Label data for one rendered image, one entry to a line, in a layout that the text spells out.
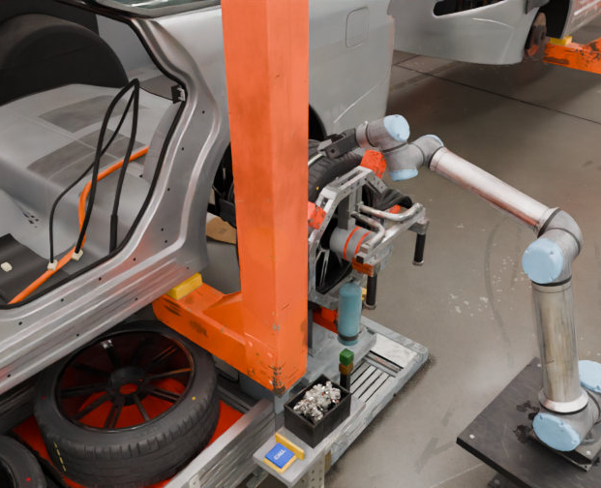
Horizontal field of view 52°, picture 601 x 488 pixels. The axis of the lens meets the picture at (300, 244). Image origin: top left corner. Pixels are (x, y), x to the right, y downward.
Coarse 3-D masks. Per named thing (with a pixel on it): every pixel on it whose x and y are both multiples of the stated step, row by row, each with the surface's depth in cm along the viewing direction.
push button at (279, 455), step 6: (276, 444) 208; (282, 444) 208; (270, 450) 206; (276, 450) 206; (282, 450) 206; (288, 450) 206; (270, 456) 204; (276, 456) 204; (282, 456) 204; (288, 456) 204; (276, 462) 202; (282, 462) 202
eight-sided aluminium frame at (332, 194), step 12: (360, 168) 234; (336, 180) 227; (348, 180) 232; (360, 180) 229; (372, 180) 236; (324, 192) 222; (336, 192) 220; (348, 192) 226; (372, 192) 252; (324, 204) 224; (336, 204) 221; (372, 216) 260; (312, 228) 222; (324, 228) 221; (372, 228) 263; (384, 228) 260; (312, 240) 218; (312, 252) 220; (312, 264) 223; (312, 276) 226; (348, 276) 262; (360, 276) 261; (312, 288) 230; (336, 288) 255; (312, 300) 232; (324, 300) 241; (336, 300) 249
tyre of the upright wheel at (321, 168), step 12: (312, 144) 240; (312, 156) 232; (324, 156) 231; (348, 156) 234; (360, 156) 241; (312, 168) 225; (324, 168) 224; (336, 168) 229; (348, 168) 236; (312, 180) 221; (324, 180) 226; (312, 192) 222; (372, 204) 262
